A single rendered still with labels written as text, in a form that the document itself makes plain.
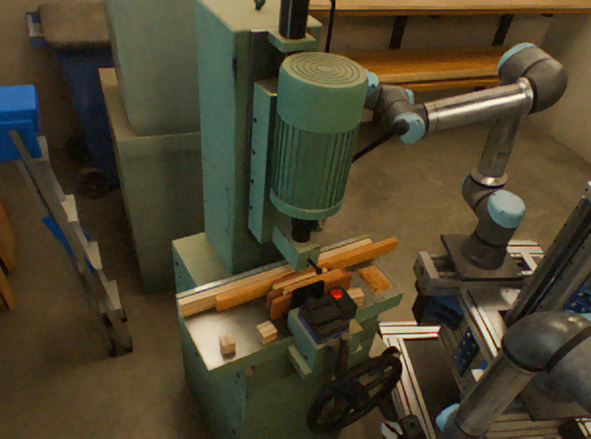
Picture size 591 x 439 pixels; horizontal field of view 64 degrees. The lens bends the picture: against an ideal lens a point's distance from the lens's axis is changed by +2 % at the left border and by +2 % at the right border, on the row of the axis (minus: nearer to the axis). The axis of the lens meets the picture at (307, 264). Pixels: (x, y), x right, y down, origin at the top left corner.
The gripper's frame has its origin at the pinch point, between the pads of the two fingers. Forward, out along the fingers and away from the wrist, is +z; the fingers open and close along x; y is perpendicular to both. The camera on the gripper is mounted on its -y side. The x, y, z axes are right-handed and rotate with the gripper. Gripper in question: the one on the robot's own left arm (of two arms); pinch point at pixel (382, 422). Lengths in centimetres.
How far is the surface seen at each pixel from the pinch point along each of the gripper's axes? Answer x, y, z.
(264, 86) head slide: -8, -88, 12
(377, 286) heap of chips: 14.9, -29.9, 15.8
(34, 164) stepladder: -58, -80, 78
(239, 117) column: -12, -83, 21
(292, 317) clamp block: -14.6, -34.2, 10.3
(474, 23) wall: 268, -102, 218
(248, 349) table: -27.1, -30.1, 11.9
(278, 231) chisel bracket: -8, -53, 23
